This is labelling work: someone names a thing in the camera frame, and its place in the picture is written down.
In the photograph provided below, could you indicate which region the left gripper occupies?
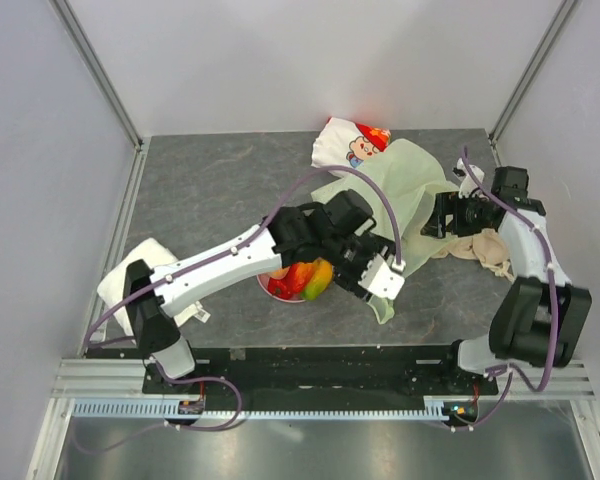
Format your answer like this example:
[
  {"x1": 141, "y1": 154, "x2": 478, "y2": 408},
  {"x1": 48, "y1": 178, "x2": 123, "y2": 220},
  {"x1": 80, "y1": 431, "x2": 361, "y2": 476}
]
[{"x1": 321, "y1": 230, "x2": 399, "y2": 302}]

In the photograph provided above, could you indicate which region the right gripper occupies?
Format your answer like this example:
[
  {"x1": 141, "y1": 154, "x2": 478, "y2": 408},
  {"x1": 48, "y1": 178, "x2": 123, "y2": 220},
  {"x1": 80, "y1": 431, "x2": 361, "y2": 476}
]
[{"x1": 420, "y1": 190, "x2": 493, "y2": 238}]

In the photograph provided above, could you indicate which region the fake mango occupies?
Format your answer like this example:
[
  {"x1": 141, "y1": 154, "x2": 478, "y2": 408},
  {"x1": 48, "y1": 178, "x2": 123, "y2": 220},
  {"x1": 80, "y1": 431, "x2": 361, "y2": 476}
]
[{"x1": 300, "y1": 259, "x2": 333, "y2": 301}]

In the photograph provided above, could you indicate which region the green avocado print plastic bag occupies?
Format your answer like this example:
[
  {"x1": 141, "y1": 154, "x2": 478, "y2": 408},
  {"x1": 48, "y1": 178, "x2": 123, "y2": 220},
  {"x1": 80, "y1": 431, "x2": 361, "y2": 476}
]
[{"x1": 311, "y1": 139, "x2": 458, "y2": 325}]

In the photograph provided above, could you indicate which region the fake red bell pepper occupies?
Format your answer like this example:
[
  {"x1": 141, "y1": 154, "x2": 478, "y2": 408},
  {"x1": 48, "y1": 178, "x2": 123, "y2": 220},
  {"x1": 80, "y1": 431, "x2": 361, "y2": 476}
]
[{"x1": 282, "y1": 262, "x2": 314, "y2": 294}]

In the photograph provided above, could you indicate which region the fake peach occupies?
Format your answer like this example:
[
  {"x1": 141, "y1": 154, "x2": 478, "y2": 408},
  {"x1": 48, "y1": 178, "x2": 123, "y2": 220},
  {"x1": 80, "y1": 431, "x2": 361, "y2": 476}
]
[{"x1": 269, "y1": 267, "x2": 289, "y2": 280}]

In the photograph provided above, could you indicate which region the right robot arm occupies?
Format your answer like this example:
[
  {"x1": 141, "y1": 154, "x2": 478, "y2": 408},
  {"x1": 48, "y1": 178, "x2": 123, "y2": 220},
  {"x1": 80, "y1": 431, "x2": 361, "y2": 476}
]
[{"x1": 421, "y1": 161, "x2": 592, "y2": 394}]

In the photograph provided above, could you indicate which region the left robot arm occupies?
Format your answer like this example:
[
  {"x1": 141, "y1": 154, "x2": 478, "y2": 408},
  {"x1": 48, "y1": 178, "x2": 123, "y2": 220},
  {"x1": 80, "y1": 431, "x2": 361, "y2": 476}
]
[{"x1": 123, "y1": 190, "x2": 404, "y2": 393}]

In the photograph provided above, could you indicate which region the white red cartoon bag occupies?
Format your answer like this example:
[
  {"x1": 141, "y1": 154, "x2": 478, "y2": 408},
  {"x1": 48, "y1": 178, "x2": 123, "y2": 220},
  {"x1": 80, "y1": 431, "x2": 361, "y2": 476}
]
[{"x1": 311, "y1": 117, "x2": 392, "y2": 169}]

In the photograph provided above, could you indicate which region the beige crumpled cloth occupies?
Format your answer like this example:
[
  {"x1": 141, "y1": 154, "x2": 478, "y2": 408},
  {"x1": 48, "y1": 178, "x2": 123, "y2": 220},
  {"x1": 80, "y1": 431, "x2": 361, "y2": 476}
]
[{"x1": 432, "y1": 229, "x2": 514, "y2": 283}]

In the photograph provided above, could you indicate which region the pink plate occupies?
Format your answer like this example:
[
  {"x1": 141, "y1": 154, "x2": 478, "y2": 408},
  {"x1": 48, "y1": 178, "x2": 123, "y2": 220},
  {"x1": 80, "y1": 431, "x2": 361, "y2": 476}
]
[{"x1": 256, "y1": 274, "x2": 304, "y2": 304}]

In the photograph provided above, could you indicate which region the white folded towel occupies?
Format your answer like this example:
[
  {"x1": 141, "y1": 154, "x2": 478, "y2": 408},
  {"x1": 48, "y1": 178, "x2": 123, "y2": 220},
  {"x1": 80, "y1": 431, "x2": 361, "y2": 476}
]
[{"x1": 96, "y1": 237, "x2": 212, "y2": 337}]

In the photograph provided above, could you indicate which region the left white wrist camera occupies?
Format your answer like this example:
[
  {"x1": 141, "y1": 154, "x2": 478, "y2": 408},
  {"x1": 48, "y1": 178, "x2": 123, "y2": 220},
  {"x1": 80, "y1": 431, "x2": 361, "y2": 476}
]
[{"x1": 358, "y1": 254, "x2": 406, "y2": 300}]

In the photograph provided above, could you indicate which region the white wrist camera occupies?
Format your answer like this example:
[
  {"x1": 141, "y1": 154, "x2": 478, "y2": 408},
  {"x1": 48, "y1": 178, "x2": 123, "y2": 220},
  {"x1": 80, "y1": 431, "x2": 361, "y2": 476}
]
[
  {"x1": 453, "y1": 158, "x2": 484, "y2": 198},
  {"x1": 358, "y1": 254, "x2": 406, "y2": 300}
]

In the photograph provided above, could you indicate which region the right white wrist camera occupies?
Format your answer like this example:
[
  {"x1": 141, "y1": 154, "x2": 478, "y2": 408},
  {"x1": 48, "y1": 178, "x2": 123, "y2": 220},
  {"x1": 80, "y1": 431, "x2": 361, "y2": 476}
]
[{"x1": 453, "y1": 158, "x2": 484, "y2": 198}]

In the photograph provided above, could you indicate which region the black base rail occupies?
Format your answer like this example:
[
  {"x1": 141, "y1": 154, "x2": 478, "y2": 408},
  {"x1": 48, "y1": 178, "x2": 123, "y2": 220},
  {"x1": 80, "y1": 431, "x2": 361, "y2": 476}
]
[{"x1": 140, "y1": 344, "x2": 496, "y2": 401}]

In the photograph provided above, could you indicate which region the slotted cable duct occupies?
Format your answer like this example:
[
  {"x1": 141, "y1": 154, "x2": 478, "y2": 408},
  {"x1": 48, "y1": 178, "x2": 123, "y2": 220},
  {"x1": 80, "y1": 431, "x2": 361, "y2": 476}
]
[{"x1": 72, "y1": 398, "x2": 449, "y2": 421}]

